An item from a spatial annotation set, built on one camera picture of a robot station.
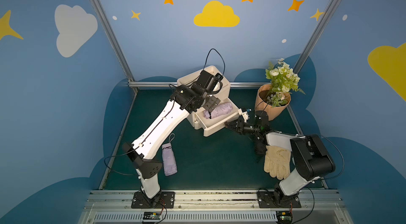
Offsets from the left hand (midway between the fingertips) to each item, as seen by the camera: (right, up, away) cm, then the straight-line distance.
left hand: (205, 92), depth 72 cm
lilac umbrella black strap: (+10, -9, +21) cm, 25 cm away
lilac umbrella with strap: (-19, -36, +12) cm, 43 cm away
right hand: (+13, -17, +16) cm, 27 cm away
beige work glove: (+40, -38, +15) cm, 57 cm away
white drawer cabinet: (+12, +2, +19) cm, 23 cm away
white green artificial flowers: (+43, +7, +14) cm, 46 cm away
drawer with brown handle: (+5, -16, +21) cm, 27 cm away
